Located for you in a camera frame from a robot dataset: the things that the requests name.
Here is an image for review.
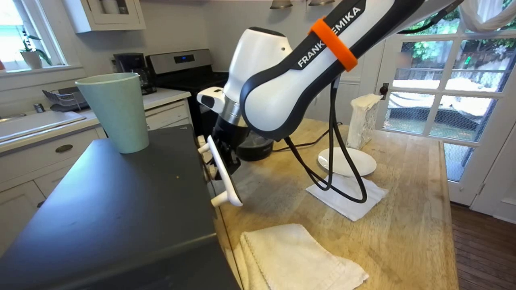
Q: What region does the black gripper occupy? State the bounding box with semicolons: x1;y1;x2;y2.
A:
211;117;250;173

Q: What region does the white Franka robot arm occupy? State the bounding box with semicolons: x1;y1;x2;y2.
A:
197;0;458;170

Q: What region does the stainless steel black stove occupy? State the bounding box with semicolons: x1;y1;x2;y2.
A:
147;48;228;135

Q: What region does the mint green cup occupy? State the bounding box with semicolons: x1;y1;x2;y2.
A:
76;72;150;154

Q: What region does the black toaster oven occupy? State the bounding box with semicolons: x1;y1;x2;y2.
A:
0;125;237;290

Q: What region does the black coffee maker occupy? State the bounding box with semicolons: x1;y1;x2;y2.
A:
113;53;157;95

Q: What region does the white paper napkin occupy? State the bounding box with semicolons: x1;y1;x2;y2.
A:
307;173;387;222

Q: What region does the cream folded cloth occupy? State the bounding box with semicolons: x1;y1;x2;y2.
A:
236;223;369;290

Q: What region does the white paper towel block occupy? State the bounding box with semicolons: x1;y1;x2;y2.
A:
347;93;381;148

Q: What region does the white round plate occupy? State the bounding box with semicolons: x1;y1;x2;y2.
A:
318;146;378;175

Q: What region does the potted plant on sill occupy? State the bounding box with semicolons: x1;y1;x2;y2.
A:
21;28;45;69

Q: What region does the white french door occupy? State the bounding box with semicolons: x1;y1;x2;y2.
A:
378;0;516;206

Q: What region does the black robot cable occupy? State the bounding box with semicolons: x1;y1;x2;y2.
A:
282;74;371;204

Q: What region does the white wall cabinet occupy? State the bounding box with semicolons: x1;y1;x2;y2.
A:
65;0;145;33

